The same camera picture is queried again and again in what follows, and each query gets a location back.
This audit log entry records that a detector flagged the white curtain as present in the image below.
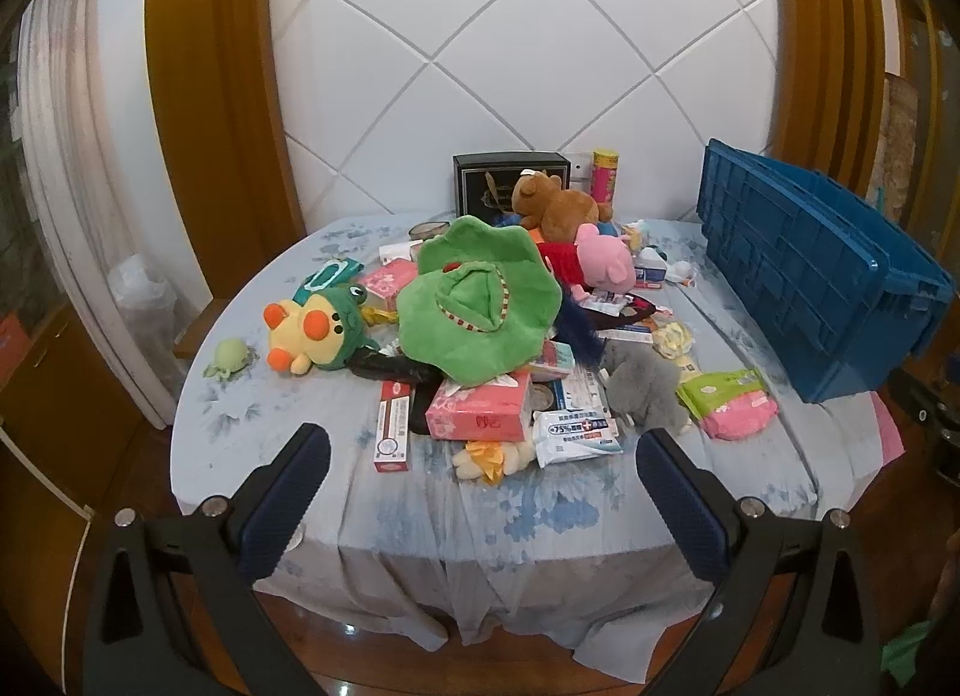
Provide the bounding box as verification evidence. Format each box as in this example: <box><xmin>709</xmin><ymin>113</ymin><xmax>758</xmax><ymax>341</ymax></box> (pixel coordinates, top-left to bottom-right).
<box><xmin>19</xmin><ymin>0</ymin><xmax>188</xmax><ymax>431</ymax></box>

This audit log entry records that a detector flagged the green wet wipes pack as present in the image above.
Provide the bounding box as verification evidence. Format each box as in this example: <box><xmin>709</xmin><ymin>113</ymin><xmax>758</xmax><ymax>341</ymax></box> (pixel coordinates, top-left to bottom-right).
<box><xmin>292</xmin><ymin>257</ymin><xmax>366</xmax><ymax>305</ymax></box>

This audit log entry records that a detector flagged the green cloth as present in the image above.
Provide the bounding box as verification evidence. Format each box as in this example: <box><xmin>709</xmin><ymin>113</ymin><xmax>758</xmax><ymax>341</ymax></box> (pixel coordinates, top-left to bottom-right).
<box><xmin>881</xmin><ymin>617</ymin><xmax>938</xmax><ymax>689</ymax></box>

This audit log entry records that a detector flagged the clear yellow tissue packet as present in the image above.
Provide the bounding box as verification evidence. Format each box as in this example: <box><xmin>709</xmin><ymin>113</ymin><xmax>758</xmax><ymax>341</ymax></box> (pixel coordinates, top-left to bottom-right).
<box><xmin>651</xmin><ymin>321</ymin><xmax>692</xmax><ymax>361</ymax></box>

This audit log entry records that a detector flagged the white box blue red label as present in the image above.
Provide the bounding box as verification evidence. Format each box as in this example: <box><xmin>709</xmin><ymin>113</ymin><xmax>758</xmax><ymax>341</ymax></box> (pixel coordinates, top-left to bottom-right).
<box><xmin>634</xmin><ymin>250</ymin><xmax>672</xmax><ymax>290</ymax></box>

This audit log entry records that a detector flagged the red white toothpaste box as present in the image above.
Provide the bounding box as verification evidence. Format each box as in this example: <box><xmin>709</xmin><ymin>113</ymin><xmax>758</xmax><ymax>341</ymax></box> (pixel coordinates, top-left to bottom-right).
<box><xmin>373</xmin><ymin>379</ymin><xmax>415</xmax><ymax>473</ymax></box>

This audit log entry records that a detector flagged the blue plastic crate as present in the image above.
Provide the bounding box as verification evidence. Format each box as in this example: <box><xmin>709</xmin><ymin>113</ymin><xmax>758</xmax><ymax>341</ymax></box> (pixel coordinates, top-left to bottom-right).
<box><xmin>697</xmin><ymin>137</ymin><xmax>955</xmax><ymax>404</ymax></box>

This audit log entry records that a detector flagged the small pink white box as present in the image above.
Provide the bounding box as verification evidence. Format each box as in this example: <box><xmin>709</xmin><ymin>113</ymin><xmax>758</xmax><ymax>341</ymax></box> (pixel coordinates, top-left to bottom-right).
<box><xmin>525</xmin><ymin>340</ymin><xmax>577</xmax><ymax>382</ymax></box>

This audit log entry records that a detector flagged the cream bear plush gold dress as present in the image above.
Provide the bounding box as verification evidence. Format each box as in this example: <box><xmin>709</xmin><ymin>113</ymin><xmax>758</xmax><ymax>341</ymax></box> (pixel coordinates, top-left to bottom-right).
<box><xmin>450</xmin><ymin>437</ymin><xmax>537</xmax><ymax>485</ymax></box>

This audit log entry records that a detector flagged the pink floral tissue box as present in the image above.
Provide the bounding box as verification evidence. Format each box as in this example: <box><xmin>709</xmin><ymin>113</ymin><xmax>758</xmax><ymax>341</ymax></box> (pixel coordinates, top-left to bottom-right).
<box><xmin>356</xmin><ymin>259</ymin><xmax>419</xmax><ymax>311</ymax></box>
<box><xmin>425</xmin><ymin>373</ymin><xmax>535</xmax><ymax>442</ymax></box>

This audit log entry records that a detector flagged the white wipes packet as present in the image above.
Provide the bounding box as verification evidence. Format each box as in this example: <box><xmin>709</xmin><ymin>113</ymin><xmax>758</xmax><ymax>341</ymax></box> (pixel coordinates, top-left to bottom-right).
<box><xmin>581</xmin><ymin>287</ymin><xmax>635</xmax><ymax>314</ymax></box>

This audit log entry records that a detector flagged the small green turtle toy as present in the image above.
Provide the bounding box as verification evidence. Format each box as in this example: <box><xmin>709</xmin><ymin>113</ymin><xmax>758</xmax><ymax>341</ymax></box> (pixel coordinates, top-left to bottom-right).
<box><xmin>204</xmin><ymin>337</ymin><xmax>254</xmax><ymax>378</ymax></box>

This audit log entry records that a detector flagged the white blue flat box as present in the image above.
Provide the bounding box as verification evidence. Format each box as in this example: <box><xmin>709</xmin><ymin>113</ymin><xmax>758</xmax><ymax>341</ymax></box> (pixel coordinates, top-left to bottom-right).
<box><xmin>551</xmin><ymin>366</ymin><xmax>612</xmax><ymax>416</ymax></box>

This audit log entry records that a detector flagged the pink yellow cylindrical can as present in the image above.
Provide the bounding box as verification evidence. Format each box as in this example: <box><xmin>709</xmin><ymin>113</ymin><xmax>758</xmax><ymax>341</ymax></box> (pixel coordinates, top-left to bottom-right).
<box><xmin>591</xmin><ymin>148</ymin><xmax>622</xmax><ymax>208</ymax></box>

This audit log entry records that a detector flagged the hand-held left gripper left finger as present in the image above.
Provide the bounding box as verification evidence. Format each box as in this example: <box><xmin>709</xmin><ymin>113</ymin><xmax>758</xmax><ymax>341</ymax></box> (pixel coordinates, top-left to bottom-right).
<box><xmin>81</xmin><ymin>422</ymin><xmax>332</xmax><ymax>696</ymax></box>

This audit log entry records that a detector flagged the yellow duck plush green hood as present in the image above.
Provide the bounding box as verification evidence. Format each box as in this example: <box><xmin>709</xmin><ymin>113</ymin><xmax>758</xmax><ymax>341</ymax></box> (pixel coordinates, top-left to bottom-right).
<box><xmin>262</xmin><ymin>283</ymin><xmax>380</xmax><ymax>376</ymax></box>

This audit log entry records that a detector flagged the white blue wipes pack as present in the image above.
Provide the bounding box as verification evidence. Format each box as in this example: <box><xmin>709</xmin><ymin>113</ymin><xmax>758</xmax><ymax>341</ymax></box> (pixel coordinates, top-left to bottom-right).
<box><xmin>531</xmin><ymin>407</ymin><xmax>625</xmax><ymax>470</ymax></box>

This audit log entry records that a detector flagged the pink pig plush red dress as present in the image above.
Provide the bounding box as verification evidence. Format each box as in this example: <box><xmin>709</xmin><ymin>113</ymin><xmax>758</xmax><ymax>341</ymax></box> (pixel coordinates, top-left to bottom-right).
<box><xmin>536</xmin><ymin>223</ymin><xmax>638</xmax><ymax>292</ymax></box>

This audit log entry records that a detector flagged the clear plastic bag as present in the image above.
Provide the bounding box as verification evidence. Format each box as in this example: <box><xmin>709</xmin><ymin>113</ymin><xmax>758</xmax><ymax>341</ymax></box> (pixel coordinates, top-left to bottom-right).
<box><xmin>106</xmin><ymin>253</ymin><xmax>188</xmax><ymax>382</ymax></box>

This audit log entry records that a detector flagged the green pink pad pack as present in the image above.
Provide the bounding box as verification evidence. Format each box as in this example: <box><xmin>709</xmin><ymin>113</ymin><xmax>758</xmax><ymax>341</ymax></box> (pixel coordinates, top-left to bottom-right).
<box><xmin>676</xmin><ymin>368</ymin><xmax>779</xmax><ymax>440</ymax></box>

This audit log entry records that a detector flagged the green plush hat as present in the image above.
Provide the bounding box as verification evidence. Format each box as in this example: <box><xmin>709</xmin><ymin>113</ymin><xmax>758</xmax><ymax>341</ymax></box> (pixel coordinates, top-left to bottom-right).
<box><xmin>395</xmin><ymin>214</ymin><xmax>563</xmax><ymax>388</ymax></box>

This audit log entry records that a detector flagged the pink cloth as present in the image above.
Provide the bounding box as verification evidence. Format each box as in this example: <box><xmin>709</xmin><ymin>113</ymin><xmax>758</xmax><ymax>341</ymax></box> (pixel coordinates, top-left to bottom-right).
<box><xmin>874</xmin><ymin>396</ymin><xmax>907</xmax><ymax>476</ymax></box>

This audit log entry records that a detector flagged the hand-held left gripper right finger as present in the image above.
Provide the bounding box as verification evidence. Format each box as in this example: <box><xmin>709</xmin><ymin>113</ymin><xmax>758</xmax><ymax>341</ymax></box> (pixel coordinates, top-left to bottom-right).
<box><xmin>636</xmin><ymin>427</ymin><xmax>882</xmax><ymax>696</ymax></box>

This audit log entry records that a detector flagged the brown teddy bear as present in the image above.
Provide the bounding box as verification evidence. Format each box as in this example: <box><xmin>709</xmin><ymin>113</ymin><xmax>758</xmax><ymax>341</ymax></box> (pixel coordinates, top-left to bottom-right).
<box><xmin>511</xmin><ymin>171</ymin><xmax>617</xmax><ymax>241</ymax></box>

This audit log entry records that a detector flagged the black gift box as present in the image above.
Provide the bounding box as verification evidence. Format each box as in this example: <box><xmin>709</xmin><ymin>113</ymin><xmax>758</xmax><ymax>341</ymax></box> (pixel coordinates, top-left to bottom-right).
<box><xmin>452</xmin><ymin>151</ymin><xmax>569</xmax><ymax>224</ymax></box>

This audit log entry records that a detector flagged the wooden cabinet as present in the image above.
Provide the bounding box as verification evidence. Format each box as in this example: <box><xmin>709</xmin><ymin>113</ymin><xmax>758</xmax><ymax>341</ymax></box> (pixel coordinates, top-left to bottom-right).
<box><xmin>0</xmin><ymin>306</ymin><xmax>181</xmax><ymax>667</ymax></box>

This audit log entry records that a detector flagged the grey plush toy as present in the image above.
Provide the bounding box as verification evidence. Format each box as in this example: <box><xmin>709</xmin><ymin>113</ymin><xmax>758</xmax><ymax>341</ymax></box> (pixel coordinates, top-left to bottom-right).
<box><xmin>598</xmin><ymin>340</ymin><xmax>692</xmax><ymax>436</ymax></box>

